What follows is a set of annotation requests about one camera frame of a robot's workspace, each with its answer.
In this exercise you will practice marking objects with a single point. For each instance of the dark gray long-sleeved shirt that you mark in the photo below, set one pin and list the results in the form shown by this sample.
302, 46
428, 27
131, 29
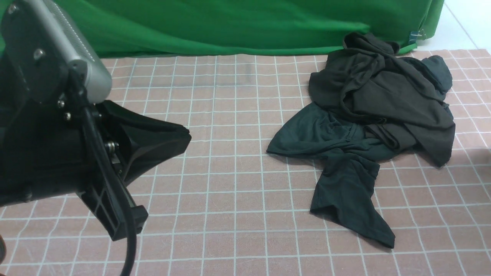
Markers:
398, 100

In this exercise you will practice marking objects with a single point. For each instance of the green backdrop cloth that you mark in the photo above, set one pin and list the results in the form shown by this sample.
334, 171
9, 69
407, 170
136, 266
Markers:
134, 28

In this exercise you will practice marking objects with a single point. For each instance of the dark teal garment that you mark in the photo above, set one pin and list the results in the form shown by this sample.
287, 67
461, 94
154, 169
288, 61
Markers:
351, 165

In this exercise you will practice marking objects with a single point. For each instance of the metal backdrop clip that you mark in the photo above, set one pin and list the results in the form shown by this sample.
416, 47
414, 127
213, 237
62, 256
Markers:
416, 36

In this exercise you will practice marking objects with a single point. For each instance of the pink grid tablecloth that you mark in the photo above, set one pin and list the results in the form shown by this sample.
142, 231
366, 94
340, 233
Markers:
226, 208

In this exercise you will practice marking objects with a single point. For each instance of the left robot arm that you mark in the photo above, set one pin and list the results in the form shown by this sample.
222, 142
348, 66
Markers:
44, 150

